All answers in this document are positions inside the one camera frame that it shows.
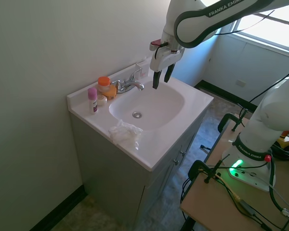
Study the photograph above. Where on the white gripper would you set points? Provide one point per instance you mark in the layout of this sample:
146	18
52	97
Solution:
164	59

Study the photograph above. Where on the chrome faucet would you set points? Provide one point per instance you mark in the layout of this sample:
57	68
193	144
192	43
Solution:
128	84

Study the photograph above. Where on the window with white frame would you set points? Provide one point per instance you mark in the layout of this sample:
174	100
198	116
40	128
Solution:
269	26

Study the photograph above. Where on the round metal cabinet knob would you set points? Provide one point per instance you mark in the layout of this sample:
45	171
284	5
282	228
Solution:
175	162
182	153

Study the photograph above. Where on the white wall outlet plate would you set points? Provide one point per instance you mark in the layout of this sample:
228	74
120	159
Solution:
240	83

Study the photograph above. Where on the white box behind faucet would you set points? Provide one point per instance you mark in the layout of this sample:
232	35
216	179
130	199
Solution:
143	69

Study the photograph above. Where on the grey vanity cabinet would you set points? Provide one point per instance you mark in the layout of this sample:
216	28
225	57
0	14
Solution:
125	173

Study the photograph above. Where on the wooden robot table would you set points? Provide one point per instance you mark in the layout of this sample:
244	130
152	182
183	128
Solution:
214	204

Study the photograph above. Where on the black C clamp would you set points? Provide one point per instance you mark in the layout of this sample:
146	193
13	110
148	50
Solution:
227	118
197	167

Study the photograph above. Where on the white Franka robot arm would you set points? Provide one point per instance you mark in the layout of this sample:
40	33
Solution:
265	113

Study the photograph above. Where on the black baseboard by window wall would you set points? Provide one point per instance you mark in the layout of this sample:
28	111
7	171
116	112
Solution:
226	92

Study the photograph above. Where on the clear jar with orange lid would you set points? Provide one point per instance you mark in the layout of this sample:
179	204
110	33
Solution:
103	83

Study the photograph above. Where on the wrist camera with red top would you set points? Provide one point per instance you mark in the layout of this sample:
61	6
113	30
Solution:
156	44

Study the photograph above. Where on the white tissue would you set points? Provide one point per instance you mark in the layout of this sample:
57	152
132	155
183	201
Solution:
124	132

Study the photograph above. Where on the pink cap deodorant stick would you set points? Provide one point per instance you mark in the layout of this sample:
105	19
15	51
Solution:
92	101

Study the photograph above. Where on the yellow emergency stop box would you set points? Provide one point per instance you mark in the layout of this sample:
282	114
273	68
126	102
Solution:
286	142

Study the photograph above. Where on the chrome sink drain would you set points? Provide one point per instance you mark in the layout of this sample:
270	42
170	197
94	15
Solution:
137	114

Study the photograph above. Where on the black baseboard by sink wall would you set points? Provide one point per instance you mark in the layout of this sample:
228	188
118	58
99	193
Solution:
60	207

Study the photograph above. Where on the squat orange jar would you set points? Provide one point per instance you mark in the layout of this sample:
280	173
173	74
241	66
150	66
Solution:
110	93

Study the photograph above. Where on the white sink vanity top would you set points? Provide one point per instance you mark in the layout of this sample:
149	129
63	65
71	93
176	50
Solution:
149	106

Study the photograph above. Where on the small white round jar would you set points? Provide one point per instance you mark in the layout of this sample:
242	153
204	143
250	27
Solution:
102	100

